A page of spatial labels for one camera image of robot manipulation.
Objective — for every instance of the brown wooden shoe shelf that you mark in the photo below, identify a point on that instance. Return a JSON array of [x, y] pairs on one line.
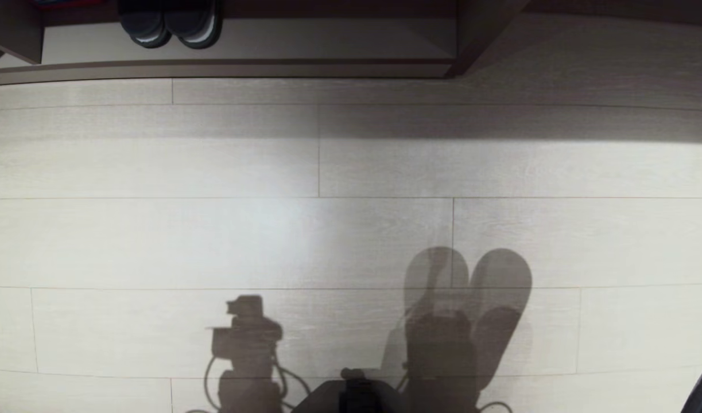
[[270, 70]]

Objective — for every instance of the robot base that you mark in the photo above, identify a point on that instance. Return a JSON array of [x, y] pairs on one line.
[[356, 398]]

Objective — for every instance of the dark shoe with white sole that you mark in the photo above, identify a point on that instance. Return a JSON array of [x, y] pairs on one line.
[[193, 23], [144, 26]]

